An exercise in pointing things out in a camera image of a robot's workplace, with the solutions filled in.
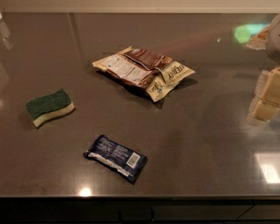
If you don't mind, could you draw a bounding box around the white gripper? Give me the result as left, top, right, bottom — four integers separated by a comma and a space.
247, 12, 280, 126

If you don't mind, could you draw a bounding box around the green and yellow sponge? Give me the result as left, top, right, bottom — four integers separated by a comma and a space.
26, 89, 75, 128

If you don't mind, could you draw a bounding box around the blue rxbar blueberry wrapper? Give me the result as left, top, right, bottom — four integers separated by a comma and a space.
83, 134, 147, 184

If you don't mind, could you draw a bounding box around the orange and white snack packet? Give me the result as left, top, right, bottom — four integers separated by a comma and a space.
246, 26, 270, 50

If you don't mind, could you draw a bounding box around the brown and cream snack bag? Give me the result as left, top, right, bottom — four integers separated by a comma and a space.
92, 47, 195, 102

